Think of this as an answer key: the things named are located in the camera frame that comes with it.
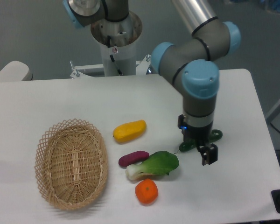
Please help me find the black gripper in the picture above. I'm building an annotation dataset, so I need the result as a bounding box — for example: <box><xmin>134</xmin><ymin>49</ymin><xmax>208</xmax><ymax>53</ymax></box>
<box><xmin>183</xmin><ymin>125</ymin><xmax>218</xmax><ymax>166</ymax></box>

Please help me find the dark green cucumber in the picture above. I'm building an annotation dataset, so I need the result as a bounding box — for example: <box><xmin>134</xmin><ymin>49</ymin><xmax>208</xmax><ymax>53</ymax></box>
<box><xmin>178</xmin><ymin>129</ymin><xmax>223</xmax><ymax>152</ymax></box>

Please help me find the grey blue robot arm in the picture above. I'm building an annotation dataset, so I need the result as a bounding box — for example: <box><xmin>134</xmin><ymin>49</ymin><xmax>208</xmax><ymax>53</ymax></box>
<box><xmin>63</xmin><ymin>0</ymin><xmax>241</xmax><ymax>165</ymax></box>

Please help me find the green bok choy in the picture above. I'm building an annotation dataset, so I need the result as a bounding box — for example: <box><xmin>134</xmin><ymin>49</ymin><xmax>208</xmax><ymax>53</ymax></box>
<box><xmin>126</xmin><ymin>151</ymin><xmax>179</xmax><ymax>181</ymax></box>

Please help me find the purple sweet potato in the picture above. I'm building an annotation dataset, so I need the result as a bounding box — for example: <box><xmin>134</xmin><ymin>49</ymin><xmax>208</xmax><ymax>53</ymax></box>
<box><xmin>118</xmin><ymin>151</ymin><xmax>149</xmax><ymax>168</ymax></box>

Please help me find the orange tangerine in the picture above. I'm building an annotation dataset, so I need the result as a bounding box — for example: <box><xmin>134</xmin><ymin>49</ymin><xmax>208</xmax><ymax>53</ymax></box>
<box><xmin>135</xmin><ymin>178</ymin><xmax>158</xmax><ymax>204</ymax></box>

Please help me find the yellow mango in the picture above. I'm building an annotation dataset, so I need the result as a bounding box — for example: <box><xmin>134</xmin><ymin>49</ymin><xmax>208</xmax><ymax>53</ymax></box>
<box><xmin>113</xmin><ymin>120</ymin><xmax>147</xmax><ymax>143</ymax></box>

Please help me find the woven wicker basket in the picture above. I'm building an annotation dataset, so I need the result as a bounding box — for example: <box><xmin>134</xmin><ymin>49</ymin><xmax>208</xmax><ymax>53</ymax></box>
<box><xmin>35</xmin><ymin>119</ymin><xmax>108</xmax><ymax>210</ymax></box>

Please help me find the white chair armrest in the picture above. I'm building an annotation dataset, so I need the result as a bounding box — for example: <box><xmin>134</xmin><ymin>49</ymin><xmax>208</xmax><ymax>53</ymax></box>
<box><xmin>0</xmin><ymin>61</ymin><xmax>33</xmax><ymax>83</ymax></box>

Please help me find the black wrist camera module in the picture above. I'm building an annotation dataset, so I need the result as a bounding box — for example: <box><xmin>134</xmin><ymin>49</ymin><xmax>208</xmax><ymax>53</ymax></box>
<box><xmin>177</xmin><ymin>114</ymin><xmax>188</xmax><ymax>134</ymax></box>

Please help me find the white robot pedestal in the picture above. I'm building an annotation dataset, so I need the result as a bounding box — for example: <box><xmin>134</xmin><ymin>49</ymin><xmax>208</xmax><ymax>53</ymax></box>
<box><xmin>70</xmin><ymin>11</ymin><xmax>154</xmax><ymax>78</ymax></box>

